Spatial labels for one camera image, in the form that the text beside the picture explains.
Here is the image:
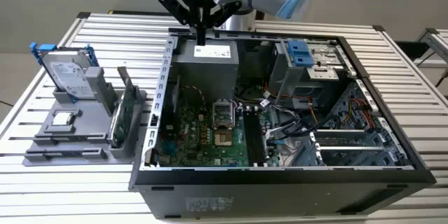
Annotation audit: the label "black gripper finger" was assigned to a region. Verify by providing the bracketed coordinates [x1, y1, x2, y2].
[202, 1, 243, 46]
[158, 0, 203, 46]

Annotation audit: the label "black RAM slot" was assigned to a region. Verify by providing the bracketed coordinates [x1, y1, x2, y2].
[258, 107, 270, 167]
[253, 107, 265, 167]
[249, 107, 261, 167]
[243, 107, 255, 167]

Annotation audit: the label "grey power supply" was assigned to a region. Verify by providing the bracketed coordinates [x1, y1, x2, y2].
[174, 39, 242, 99]

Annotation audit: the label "blue plastic bay latch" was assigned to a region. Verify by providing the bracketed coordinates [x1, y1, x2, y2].
[287, 40, 314, 67]

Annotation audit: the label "hard disk in blue carrier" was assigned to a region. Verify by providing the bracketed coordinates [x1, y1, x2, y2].
[30, 41, 99, 104]

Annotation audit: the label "green graphics card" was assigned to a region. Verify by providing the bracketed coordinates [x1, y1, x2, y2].
[107, 66, 142, 149]

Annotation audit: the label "metal socket cover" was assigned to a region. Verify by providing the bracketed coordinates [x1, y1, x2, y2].
[213, 98, 237, 130]

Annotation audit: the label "CPU socket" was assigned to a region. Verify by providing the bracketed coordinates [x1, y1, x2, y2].
[214, 129, 235, 147]

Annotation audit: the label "grey parts rack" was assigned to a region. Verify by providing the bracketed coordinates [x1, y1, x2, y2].
[22, 66, 149, 167]

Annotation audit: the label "silver CPU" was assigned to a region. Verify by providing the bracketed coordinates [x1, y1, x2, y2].
[51, 112, 75, 126]

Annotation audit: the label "green motherboard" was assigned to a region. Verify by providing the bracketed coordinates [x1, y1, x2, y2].
[157, 98, 282, 167]

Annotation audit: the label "black rectangular block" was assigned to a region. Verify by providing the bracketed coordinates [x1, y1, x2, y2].
[395, 40, 431, 59]

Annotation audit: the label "perforated metal disk bay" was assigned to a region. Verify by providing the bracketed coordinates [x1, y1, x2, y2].
[293, 129, 403, 167]

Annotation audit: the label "metal slat side table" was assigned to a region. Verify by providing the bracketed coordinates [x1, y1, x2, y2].
[413, 27, 448, 88]

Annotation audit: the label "black PC case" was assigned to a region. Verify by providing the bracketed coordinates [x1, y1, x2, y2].
[129, 27, 439, 221]

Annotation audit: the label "twisted red black wire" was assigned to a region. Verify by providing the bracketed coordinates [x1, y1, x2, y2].
[181, 85, 209, 112]

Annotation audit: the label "grey wires with white labels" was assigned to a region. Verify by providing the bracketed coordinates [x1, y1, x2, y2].
[233, 91, 278, 111]

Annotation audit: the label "orange wire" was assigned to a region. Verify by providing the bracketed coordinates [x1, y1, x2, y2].
[307, 100, 319, 125]

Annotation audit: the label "black wire bundle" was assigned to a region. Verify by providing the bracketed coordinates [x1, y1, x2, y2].
[271, 103, 339, 140]

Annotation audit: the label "red orange yellow wires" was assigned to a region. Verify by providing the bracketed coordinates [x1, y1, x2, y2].
[342, 97, 374, 133]

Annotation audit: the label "thin red wire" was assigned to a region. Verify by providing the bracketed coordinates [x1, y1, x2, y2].
[279, 144, 302, 166]

